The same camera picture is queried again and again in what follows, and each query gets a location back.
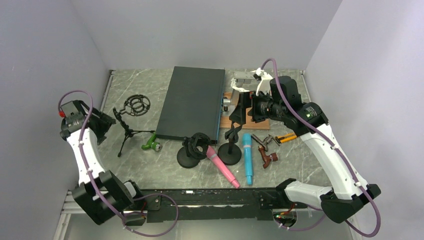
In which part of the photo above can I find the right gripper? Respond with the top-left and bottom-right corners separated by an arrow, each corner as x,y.
229,88 -> 286,125

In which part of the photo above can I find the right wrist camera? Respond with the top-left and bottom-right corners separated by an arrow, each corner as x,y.
252,67 -> 273,96

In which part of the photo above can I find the green pipe fitting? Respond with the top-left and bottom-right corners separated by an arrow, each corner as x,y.
141,133 -> 162,152

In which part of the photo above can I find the metal bracket fixture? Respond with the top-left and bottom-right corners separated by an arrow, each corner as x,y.
221,70 -> 259,117

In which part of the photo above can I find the wooden board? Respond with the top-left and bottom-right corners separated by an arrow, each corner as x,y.
219,92 -> 270,130

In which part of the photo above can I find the black clip microphone stand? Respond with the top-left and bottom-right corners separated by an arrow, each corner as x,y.
217,121 -> 243,166

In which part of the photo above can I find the brown pipe fitting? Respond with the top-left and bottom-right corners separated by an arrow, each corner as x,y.
258,146 -> 279,169

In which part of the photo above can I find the pink microphone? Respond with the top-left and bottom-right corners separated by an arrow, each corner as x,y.
206,146 -> 240,189

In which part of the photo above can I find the black base frame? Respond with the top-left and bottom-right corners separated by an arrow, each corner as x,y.
124,187 -> 312,223

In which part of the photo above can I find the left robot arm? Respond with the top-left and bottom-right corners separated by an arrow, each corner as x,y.
59,100 -> 144,225

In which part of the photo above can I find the blue microphone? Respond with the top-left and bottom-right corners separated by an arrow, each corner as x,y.
242,133 -> 254,186

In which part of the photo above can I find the yellow utility knife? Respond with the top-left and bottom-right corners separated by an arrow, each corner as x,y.
274,132 -> 298,144

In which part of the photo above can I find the black shock mount stand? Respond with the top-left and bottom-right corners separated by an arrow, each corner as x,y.
176,132 -> 211,169

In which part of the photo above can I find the grey metal pipe fitting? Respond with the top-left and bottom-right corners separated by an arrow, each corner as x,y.
250,134 -> 281,152

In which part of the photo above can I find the black flat box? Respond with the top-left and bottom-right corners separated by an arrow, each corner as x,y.
155,66 -> 226,144

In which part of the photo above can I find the black tripod microphone stand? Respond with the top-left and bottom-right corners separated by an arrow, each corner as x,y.
112,94 -> 155,158

